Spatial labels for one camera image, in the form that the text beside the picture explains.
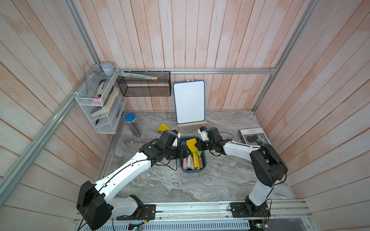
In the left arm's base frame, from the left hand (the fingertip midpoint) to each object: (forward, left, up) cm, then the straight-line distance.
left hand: (185, 155), depth 75 cm
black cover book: (+23, -51, -14) cm, 58 cm away
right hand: (+15, -7, -13) cm, 21 cm away
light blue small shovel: (+2, -3, -14) cm, 14 cm away
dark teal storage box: (+19, +1, -14) cm, 24 cm away
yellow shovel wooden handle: (+3, -10, -15) cm, 18 cm away
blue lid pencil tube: (+25, +35, +1) cm, 43 cm away
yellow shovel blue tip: (+13, -5, -13) cm, 19 cm away
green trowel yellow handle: (+9, -9, -14) cm, 19 cm away
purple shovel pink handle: (+3, 0, -14) cm, 14 cm away
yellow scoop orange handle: (+31, +16, -16) cm, 39 cm away
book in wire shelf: (+27, +44, +15) cm, 54 cm away
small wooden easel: (+30, -4, -10) cm, 32 cm away
